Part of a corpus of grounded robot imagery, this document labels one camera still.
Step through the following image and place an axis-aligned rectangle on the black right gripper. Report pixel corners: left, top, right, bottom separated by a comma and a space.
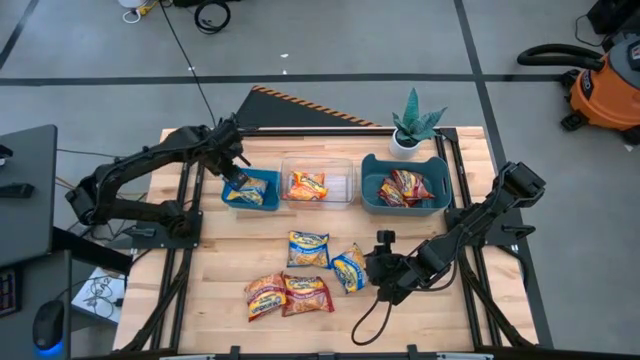
363, 251, 426, 306

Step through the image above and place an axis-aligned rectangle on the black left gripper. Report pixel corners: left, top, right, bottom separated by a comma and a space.
215, 142, 251, 192

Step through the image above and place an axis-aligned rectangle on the blue Maruchan noodle pack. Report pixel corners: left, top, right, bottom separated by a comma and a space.
225, 175, 269, 207
330, 242, 370, 295
286, 230, 331, 270

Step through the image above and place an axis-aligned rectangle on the orange Maruchan noodle pack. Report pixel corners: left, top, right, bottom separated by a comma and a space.
243, 272, 288, 323
285, 170, 330, 202

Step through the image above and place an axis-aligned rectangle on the small blue plastic bin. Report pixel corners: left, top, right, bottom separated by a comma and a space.
221, 167, 282, 212

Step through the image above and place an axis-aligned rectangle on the black ramp with orange stripes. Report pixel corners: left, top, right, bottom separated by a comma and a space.
234, 84, 382, 130

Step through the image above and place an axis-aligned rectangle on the large teal plastic bin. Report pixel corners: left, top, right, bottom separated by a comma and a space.
359, 153, 454, 217

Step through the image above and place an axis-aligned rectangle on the clear plastic bin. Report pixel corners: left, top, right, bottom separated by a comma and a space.
279, 156, 356, 210

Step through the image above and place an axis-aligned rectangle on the green plant in white pot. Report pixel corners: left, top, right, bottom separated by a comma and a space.
388, 87, 449, 161

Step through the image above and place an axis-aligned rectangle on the grey desk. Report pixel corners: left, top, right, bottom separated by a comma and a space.
0, 123, 74, 360

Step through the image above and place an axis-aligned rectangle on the flat black remote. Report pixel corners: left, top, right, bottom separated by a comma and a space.
0, 182, 37, 200

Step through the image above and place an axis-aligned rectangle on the black computer mouse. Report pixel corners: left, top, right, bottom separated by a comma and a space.
32, 299, 66, 352

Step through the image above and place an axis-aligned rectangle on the dark keypad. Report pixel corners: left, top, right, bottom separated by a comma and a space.
0, 267, 24, 320

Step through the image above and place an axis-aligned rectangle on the orange shop vacuum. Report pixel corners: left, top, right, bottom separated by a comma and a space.
559, 34, 640, 146

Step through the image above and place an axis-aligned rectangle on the black box on floor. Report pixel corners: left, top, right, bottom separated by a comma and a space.
586, 0, 640, 37

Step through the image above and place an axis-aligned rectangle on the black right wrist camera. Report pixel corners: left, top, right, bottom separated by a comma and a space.
375, 229, 397, 257

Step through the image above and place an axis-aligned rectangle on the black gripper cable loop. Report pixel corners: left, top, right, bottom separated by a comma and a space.
350, 293, 397, 348

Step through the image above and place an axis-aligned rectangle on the black aluminium frame rail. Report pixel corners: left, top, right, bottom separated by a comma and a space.
433, 128, 482, 349
447, 127, 504, 349
169, 160, 207, 352
238, 126, 459, 138
148, 160, 194, 352

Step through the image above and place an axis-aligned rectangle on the long black floor cable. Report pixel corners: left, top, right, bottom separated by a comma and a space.
158, 0, 218, 127

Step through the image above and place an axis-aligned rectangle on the coiled black cable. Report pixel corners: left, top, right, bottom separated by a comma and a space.
193, 0, 233, 36

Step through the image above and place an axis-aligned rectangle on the white sheet with cables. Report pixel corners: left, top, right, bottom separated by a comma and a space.
71, 266, 127, 326

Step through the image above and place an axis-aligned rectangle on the black vacuum hose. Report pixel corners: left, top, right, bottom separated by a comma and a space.
516, 43, 607, 73

